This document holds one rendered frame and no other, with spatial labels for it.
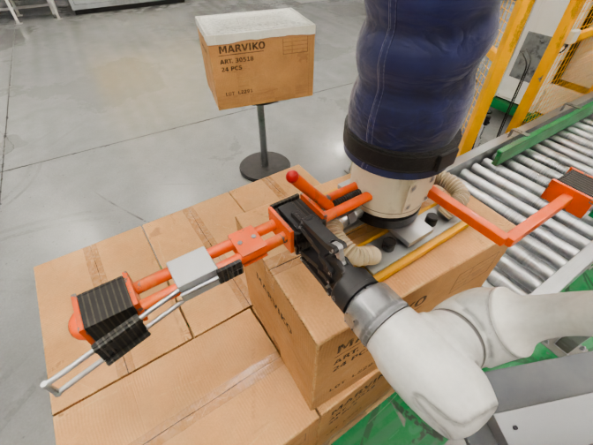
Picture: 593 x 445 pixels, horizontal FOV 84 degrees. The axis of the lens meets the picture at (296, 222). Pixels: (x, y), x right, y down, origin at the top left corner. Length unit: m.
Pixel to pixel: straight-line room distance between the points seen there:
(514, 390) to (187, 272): 0.75
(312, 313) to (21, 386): 1.57
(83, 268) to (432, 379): 1.27
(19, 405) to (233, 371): 1.13
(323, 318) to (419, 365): 0.26
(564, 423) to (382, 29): 0.81
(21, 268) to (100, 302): 1.91
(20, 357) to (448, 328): 1.91
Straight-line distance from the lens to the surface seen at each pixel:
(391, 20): 0.57
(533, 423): 0.90
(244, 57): 2.04
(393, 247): 0.75
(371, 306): 0.50
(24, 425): 1.93
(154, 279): 0.60
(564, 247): 1.68
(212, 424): 1.04
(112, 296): 0.59
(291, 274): 0.73
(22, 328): 2.20
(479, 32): 0.59
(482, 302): 0.57
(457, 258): 0.84
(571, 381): 1.04
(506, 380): 0.96
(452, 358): 0.48
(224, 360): 1.09
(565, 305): 0.53
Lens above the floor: 1.53
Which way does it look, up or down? 45 degrees down
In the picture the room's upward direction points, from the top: straight up
